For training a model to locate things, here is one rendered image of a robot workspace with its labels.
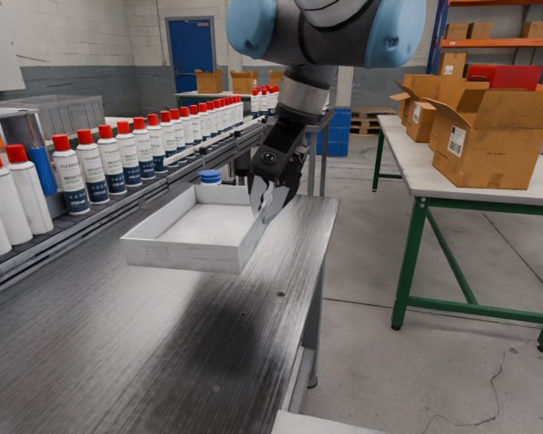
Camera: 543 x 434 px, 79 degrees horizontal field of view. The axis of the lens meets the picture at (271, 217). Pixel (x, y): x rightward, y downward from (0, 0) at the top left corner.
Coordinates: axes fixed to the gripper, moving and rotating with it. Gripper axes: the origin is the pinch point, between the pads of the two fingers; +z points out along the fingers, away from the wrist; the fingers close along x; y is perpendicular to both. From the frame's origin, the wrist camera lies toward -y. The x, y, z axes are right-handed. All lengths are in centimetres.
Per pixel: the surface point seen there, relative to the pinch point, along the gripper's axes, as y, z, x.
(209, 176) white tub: 45, 17, 29
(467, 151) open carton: 91, -12, -55
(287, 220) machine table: 31.7, 15.0, -2.4
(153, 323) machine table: -15.2, 19.2, 9.9
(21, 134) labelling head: 11, 10, 66
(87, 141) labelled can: 18, 8, 53
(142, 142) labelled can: 39, 12, 51
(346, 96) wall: 712, 38, 23
